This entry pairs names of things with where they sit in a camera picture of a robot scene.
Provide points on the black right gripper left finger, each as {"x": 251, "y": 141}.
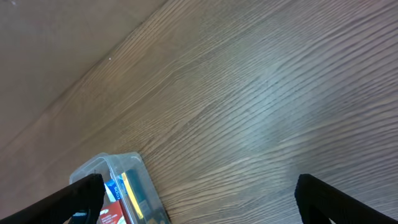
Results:
{"x": 80, "y": 202}

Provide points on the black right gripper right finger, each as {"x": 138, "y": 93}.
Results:
{"x": 320, "y": 203}

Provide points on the blue yellow VapoDrops box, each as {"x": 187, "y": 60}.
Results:
{"x": 115, "y": 189}

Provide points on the clear plastic container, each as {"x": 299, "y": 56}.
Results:
{"x": 110, "y": 166}

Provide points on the red white medicine box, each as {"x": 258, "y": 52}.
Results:
{"x": 114, "y": 214}

